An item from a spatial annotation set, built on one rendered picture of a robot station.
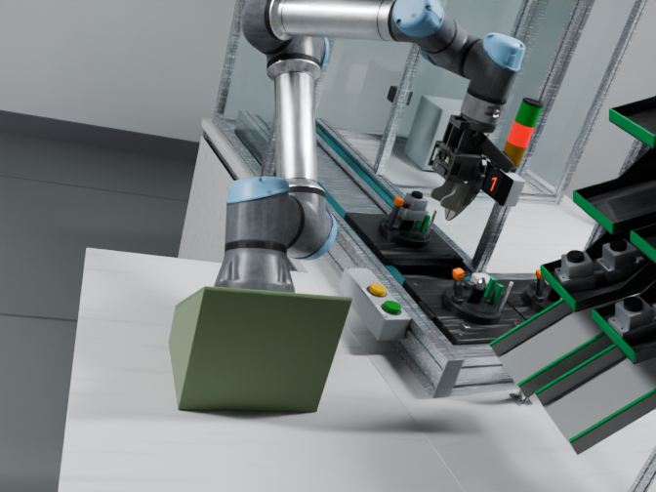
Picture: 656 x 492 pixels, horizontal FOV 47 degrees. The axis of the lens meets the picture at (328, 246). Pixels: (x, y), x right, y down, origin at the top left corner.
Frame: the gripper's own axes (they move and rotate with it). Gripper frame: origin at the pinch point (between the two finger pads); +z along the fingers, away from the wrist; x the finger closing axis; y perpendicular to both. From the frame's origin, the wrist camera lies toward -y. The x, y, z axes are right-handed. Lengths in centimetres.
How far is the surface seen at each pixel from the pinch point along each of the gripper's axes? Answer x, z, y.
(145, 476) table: 23, 37, 61
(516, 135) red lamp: -22.7, -10.2, -29.7
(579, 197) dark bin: 17.3, -13.3, -11.9
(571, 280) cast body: 23.2, 0.9, -12.4
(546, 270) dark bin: 17.2, 2.4, -11.9
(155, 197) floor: -250, 123, -17
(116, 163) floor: -291, 123, -4
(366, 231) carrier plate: -40.1, 26.3, -9.2
